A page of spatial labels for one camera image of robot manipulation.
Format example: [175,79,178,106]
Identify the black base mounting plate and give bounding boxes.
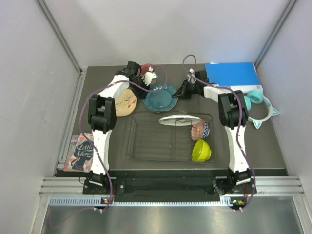
[83,177,253,196]

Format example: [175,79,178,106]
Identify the teal cat-ear headphones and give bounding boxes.
[243,89,280,129]

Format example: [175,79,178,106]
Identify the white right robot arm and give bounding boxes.
[173,69,252,194]

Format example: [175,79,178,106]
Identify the pink mug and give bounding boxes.
[141,64,155,82]

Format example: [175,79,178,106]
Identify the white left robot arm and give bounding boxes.
[83,61,148,195]

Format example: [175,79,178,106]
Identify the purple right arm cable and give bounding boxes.
[182,54,256,212]

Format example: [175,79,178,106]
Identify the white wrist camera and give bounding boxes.
[144,66,158,86]
[187,68,195,79]

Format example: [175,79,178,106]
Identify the teal scalloped plate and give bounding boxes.
[143,83,178,113]

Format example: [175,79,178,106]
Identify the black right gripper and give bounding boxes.
[173,79,200,100]

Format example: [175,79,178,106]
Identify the Little Women book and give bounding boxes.
[63,134,93,173]

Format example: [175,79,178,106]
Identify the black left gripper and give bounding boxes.
[130,76,151,99]

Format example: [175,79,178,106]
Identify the white watermelon plate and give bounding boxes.
[158,114,202,126]

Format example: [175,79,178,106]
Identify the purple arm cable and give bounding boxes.
[79,64,168,212]
[182,54,256,212]

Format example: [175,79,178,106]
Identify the blue clip file folder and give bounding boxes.
[205,62,263,94]

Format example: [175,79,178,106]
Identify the lime green bowl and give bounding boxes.
[192,139,212,162]

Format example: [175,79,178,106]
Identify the beige floral plate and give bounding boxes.
[115,89,137,117]

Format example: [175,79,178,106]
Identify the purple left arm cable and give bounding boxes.
[79,64,168,212]

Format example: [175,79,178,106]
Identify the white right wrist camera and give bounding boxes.
[187,68,195,79]

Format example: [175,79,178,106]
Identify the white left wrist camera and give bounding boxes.
[144,66,158,86]

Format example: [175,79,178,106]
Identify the black wire dish rack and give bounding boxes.
[126,111,215,163]

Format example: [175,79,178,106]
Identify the red blue patterned bowl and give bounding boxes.
[191,119,210,141]

